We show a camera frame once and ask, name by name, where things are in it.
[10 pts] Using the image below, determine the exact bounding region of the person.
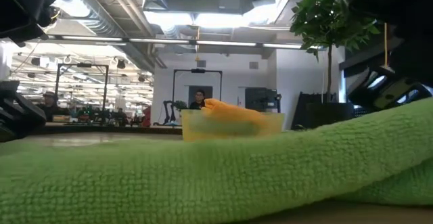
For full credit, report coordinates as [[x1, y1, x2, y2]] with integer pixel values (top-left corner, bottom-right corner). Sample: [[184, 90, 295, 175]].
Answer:
[[188, 89, 208, 110], [36, 91, 69, 122]]

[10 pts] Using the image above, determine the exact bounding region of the black office printer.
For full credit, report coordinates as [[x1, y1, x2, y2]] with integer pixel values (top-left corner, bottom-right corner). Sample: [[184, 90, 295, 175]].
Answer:
[[244, 87, 282, 113]]

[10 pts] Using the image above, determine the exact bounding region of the orange microfiber towel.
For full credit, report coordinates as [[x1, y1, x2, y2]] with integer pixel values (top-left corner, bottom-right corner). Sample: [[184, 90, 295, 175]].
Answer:
[[201, 97, 283, 139]]

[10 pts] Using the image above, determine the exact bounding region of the yellow translucent plastic bin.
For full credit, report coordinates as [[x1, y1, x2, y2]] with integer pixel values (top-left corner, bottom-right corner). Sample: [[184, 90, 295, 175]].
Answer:
[[181, 108, 286, 142]]

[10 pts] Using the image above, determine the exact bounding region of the green microfiber towel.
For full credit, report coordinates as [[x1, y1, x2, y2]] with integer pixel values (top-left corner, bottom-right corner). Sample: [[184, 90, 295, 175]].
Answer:
[[0, 97, 433, 224]]

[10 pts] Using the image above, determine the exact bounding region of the green plant in black pot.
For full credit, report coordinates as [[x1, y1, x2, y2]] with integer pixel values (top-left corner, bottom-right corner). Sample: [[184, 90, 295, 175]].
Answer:
[[290, 0, 382, 131]]

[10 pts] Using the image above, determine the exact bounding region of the black metal stand frame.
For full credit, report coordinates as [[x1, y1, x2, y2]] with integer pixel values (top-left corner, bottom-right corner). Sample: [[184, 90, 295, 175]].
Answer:
[[53, 62, 110, 125], [172, 68, 223, 107]]

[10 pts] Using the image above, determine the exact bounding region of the black aluminium table frame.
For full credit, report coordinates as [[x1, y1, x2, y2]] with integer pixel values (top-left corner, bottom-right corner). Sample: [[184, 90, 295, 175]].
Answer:
[[33, 122, 183, 136]]

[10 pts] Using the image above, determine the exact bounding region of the small plant in white pot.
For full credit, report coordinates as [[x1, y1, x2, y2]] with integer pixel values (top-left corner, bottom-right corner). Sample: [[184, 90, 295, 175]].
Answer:
[[173, 99, 188, 112]]

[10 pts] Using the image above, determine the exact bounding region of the black ceiling device yellow cable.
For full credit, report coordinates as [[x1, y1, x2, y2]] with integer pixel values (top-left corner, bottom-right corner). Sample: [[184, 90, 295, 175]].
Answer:
[[47, 6, 63, 27]]

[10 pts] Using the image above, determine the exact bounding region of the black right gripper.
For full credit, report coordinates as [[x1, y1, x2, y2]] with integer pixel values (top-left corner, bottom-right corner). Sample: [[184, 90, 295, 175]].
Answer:
[[348, 66, 433, 114]]

